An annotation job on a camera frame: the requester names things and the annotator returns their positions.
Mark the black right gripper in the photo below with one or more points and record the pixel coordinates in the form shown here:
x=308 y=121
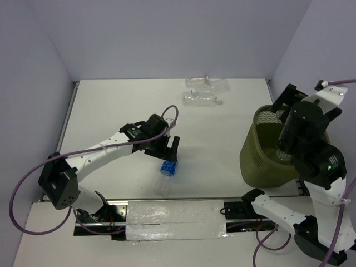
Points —
x=288 y=92

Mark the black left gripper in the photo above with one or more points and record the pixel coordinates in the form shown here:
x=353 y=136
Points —
x=168 y=154

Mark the blue label Pocari bottle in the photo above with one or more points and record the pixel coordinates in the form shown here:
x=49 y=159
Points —
x=168 y=168

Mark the clear bottle front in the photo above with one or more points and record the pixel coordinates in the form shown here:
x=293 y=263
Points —
x=200 y=100

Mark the clear bottle white blue cap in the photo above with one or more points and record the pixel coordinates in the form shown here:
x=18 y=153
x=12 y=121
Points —
x=214 y=87

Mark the clear crushed plastic bottle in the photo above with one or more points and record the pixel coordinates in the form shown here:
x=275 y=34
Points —
x=163 y=185

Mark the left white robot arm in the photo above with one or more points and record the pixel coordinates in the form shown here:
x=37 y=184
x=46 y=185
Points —
x=61 y=176

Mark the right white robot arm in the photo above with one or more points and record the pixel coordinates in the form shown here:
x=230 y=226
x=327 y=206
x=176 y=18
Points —
x=328 y=234

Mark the olive green mesh bin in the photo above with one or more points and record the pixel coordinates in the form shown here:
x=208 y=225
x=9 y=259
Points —
x=262 y=164

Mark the silver foil covered panel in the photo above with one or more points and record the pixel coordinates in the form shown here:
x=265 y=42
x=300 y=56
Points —
x=175 y=220

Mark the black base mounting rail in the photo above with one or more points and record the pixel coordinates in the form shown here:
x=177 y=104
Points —
x=239 y=217

